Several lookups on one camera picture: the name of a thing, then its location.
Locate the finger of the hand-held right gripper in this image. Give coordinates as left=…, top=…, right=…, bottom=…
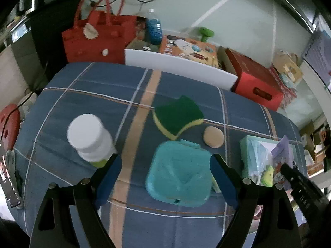
left=281, top=163, right=319, bottom=205

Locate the white board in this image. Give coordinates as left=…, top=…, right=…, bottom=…
left=124, top=49, right=239, bottom=91

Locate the purple card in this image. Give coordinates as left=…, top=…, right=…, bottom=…
left=270, top=135, right=292, bottom=186

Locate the blue water bottle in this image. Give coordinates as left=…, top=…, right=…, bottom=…
left=146, top=9, right=163, bottom=45

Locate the dark flat panel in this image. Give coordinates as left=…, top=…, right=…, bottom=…
left=0, top=139, right=24, bottom=209

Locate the red handbag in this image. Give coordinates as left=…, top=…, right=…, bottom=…
left=61, top=0, right=139, bottom=64

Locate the black cabinet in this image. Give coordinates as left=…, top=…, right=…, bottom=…
left=0, top=5, right=83, bottom=83

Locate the red cardboard box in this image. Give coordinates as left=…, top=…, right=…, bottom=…
left=225, top=48, right=284, bottom=111

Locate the tan basket bag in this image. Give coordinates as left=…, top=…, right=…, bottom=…
left=273, top=52, right=304, bottom=83

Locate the beige round puff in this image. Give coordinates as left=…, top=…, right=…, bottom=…
left=203, top=127, right=223, bottom=149

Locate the white pill bottle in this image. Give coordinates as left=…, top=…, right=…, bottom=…
left=67, top=114, right=118, bottom=168

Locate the white tray with mint rim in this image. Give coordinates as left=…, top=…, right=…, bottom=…
left=239, top=135, right=308, bottom=221

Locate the red patterned box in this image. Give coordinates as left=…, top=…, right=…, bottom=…
left=270, top=67, right=298, bottom=109

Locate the red round object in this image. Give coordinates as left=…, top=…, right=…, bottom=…
left=0, top=103, right=21, bottom=151

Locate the wall calendar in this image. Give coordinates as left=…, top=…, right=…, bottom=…
left=301, top=30, right=331, bottom=88

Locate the light blue face mask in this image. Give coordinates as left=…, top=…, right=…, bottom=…
left=248, top=139, right=275, bottom=177

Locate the colourful toy box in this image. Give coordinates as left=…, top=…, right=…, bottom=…
left=159, top=35, right=219, bottom=69

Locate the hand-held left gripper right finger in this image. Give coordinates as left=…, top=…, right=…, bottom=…
left=209, top=154, right=303, bottom=248

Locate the green and yellow sponge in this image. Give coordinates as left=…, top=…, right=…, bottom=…
left=152, top=95, right=205, bottom=140

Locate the green toy knob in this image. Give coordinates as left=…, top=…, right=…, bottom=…
left=199, top=27, right=215, bottom=42

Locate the light green cloth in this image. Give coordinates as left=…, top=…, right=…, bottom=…
left=259, top=165, right=275, bottom=187

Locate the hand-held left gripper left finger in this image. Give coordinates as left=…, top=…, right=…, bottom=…
left=29, top=154, right=123, bottom=248

